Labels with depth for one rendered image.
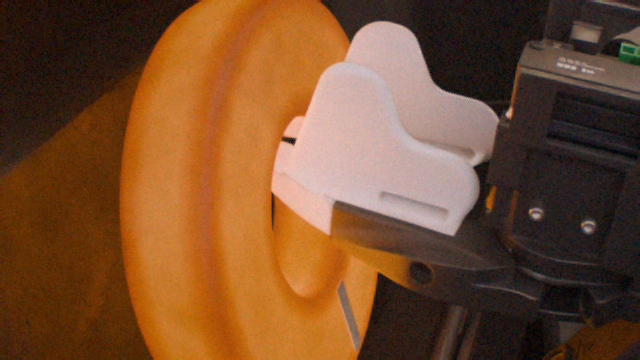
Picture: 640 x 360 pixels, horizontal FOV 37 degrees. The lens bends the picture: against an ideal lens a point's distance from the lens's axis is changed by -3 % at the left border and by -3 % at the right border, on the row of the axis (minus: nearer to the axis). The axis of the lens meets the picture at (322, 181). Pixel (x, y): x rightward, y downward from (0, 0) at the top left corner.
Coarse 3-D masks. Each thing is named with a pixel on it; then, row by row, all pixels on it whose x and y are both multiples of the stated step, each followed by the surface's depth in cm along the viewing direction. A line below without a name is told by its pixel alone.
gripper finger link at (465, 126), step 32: (384, 32) 33; (384, 64) 34; (416, 64) 33; (416, 96) 34; (448, 96) 33; (288, 128) 35; (416, 128) 34; (448, 128) 34; (480, 128) 34; (480, 160) 34; (480, 192) 35
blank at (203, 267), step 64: (256, 0) 32; (192, 64) 30; (256, 64) 31; (320, 64) 36; (128, 128) 30; (192, 128) 29; (256, 128) 31; (128, 192) 29; (192, 192) 28; (256, 192) 31; (128, 256) 29; (192, 256) 29; (256, 256) 31; (320, 256) 38; (192, 320) 29; (256, 320) 31; (320, 320) 36
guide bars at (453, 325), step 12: (480, 216) 54; (444, 312) 48; (456, 312) 47; (468, 312) 48; (444, 324) 47; (456, 324) 47; (444, 336) 46; (456, 336) 46; (432, 348) 46; (444, 348) 45; (456, 348) 47
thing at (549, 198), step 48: (576, 0) 32; (528, 48) 28; (576, 48) 30; (624, 48) 30; (528, 96) 27; (576, 96) 27; (624, 96) 26; (528, 144) 27; (576, 144) 27; (624, 144) 27; (528, 192) 29; (576, 192) 28; (624, 192) 27; (528, 240) 30; (576, 240) 29; (624, 240) 28; (624, 288) 29
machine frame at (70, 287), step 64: (0, 0) 39; (64, 0) 42; (128, 0) 47; (192, 0) 46; (320, 0) 57; (384, 0) 66; (0, 64) 39; (64, 64) 41; (128, 64) 39; (0, 128) 35; (64, 128) 34; (0, 192) 31; (64, 192) 34; (0, 256) 31; (64, 256) 34; (0, 320) 31; (64, 320) 34; (128, 320) 38
